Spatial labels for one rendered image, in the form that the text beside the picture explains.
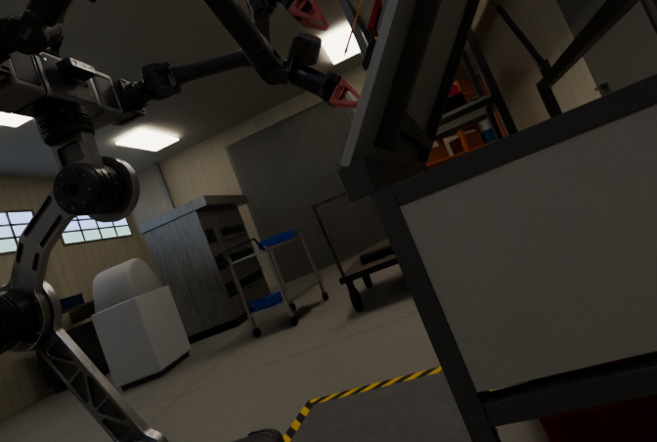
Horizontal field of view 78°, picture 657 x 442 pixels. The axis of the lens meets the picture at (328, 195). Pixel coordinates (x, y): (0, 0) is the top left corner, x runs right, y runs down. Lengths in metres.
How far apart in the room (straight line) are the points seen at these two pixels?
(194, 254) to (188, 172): 4.56
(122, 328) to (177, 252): 1.57
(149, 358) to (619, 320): 4.49
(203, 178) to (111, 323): 5.70
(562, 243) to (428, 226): 0.20
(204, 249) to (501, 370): 5.33
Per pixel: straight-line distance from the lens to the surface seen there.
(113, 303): 5.00
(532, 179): 0.72
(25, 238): 1.60
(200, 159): 10.15
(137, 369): 4.98
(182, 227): 6.04
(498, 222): 0.72
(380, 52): 0.75
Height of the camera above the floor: 0.77
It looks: 4 degrees up
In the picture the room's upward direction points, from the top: 22 degrees counter-clockwise
